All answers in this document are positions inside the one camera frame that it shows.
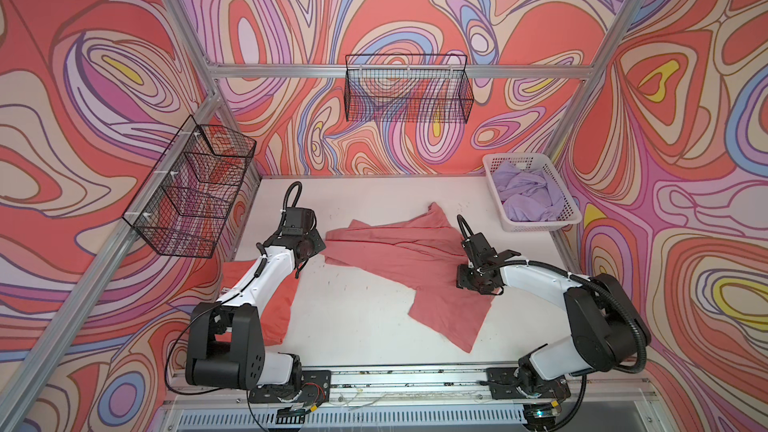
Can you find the folded red t shirt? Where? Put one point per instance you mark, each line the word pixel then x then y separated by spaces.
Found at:
pixel 276 316

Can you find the pink t shirt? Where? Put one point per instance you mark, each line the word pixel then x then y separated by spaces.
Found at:
pixel 423 254

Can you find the white plastic laundry basket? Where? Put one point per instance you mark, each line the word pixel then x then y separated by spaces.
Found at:
pixel 571 214

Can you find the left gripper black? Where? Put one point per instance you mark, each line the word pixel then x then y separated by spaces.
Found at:
pixel 318 241

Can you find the aluminium frame left post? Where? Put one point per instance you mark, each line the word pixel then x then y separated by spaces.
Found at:
pixel 214 107

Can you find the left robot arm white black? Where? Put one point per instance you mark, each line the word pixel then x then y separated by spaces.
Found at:
pixel 226 346

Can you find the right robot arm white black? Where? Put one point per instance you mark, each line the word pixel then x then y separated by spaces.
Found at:
pixel 606 332

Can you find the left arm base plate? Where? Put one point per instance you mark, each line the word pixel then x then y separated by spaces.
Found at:
pixel 312 388

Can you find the aluminium frame right post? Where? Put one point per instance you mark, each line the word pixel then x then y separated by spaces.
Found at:
pixel 615 33

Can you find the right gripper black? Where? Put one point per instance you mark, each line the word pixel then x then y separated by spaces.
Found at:
pixel 462 279

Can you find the black wire basket wall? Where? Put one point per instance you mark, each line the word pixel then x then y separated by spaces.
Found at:
pixel 407 87
pixel 183 205

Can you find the aluminium frame post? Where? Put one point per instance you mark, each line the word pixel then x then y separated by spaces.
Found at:
pixel 214 107
pixel 615 33

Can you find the aluminium frame rail base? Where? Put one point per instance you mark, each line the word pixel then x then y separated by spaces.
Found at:
pixel 429 397

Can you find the black wire basket back wall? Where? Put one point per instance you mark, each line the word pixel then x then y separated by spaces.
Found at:
pixel 407 87

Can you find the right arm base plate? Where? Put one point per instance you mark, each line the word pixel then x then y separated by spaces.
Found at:
pixel 507 383

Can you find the black wire basket left wall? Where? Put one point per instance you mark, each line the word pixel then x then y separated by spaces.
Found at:
pixel 183 205

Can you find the lavender t shirt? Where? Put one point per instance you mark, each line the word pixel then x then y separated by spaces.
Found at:
pixel 527 195

